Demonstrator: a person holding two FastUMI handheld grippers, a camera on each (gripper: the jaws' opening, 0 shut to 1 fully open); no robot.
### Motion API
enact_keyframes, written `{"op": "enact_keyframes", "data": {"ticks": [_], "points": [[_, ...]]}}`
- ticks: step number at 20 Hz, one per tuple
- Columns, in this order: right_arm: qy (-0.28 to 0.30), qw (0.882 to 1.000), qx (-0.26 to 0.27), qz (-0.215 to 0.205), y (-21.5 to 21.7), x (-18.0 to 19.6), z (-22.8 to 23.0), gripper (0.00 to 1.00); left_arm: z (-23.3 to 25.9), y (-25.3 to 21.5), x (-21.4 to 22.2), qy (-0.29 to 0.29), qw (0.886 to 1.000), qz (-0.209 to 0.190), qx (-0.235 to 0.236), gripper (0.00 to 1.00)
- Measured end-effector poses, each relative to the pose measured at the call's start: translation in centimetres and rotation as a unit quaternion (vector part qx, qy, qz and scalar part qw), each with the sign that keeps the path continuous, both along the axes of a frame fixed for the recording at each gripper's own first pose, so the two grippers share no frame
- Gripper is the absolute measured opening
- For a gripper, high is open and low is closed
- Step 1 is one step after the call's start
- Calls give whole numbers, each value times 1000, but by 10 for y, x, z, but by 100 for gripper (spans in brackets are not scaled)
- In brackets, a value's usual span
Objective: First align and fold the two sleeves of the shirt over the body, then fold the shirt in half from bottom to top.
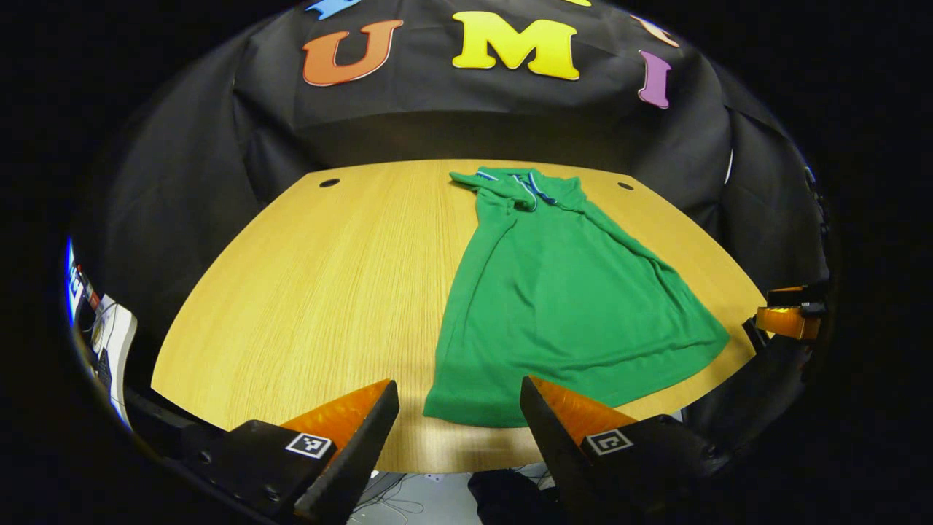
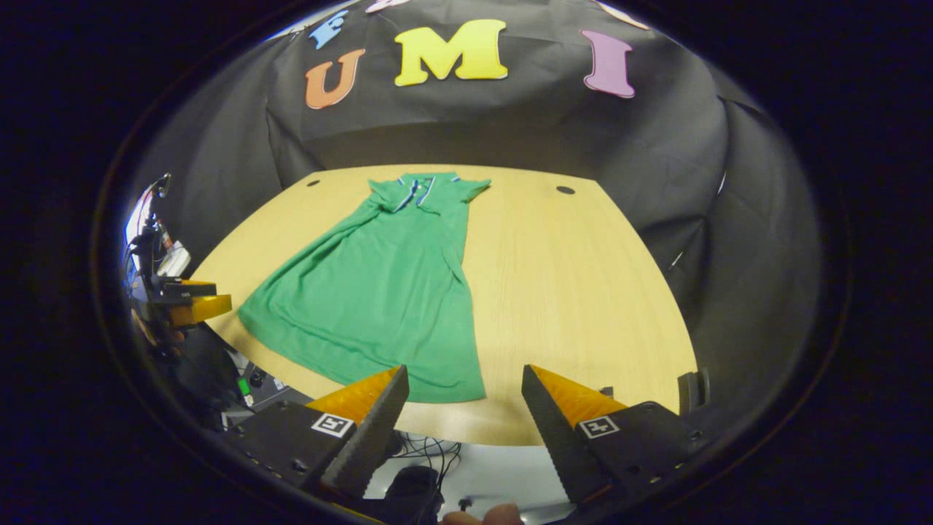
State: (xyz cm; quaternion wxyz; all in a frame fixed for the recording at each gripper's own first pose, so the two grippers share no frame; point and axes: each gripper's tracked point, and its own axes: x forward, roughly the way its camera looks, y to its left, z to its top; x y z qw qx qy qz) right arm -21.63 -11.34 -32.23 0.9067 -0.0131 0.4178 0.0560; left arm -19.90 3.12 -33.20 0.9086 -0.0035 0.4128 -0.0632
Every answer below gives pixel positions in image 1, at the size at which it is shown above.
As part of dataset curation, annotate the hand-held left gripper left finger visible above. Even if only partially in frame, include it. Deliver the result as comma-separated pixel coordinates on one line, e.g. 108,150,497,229
179,379,400,525

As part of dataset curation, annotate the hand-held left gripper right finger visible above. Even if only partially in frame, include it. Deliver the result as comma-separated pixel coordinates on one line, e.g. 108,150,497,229
519,376,732,525

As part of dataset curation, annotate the green T-shirt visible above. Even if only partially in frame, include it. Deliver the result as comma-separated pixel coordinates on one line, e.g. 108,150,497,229
423,166,731,429

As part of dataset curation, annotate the person's dark clothing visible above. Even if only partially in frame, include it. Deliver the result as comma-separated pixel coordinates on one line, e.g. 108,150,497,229
466,469,566,525

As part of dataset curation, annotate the white and blue equipment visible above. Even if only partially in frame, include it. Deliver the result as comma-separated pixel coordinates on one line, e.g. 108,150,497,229
64,237,139,431

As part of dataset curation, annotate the black backdrop cloth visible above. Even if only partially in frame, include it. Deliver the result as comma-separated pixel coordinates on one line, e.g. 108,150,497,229
77,0,832,365

